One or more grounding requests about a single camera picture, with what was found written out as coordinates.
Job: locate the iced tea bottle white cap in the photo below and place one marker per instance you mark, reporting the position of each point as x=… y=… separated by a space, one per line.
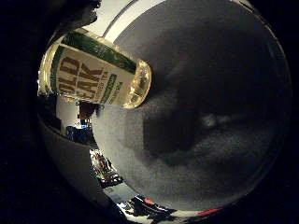
x=93 y=70

